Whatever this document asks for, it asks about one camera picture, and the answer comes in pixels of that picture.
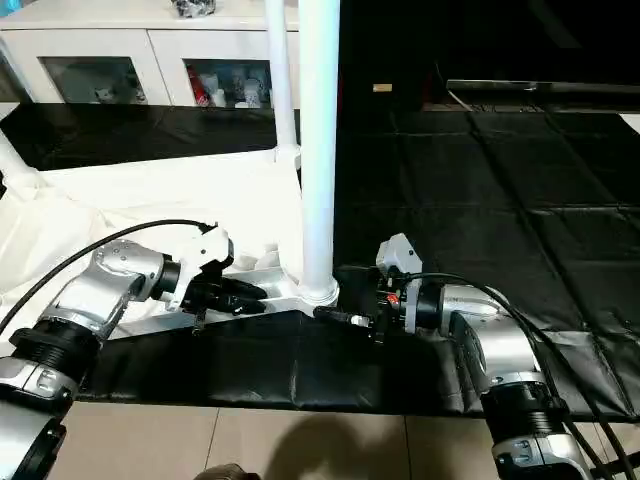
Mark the white plastic table top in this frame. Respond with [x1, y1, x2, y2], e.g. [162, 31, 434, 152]
[0, 145, 343, 341]

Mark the black work mat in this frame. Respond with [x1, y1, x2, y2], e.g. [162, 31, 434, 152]
[0, 100, 640, 419]

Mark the grey bundle of small items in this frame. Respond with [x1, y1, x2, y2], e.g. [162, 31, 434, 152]
[173, 0, 218, 20]

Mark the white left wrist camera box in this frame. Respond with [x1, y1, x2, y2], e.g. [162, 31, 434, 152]
[175, 228, 236, 306]

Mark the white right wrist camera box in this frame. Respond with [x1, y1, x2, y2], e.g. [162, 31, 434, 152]
[376, 234, 425, 281]

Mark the dark low furniture silver edge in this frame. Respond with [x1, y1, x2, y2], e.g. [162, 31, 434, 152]
[445, 80, 640, 113]

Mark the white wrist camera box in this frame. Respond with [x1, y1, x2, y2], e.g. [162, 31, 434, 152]
[376, 234, 425, 281]
[175, 228, 236, 306]

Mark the white cabinet with glass doors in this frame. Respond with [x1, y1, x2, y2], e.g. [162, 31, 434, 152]
[0, 0, 301, 109]

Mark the crumpled black plastic sheet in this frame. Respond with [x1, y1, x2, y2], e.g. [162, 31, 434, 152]
[340, 105, 640, 416]

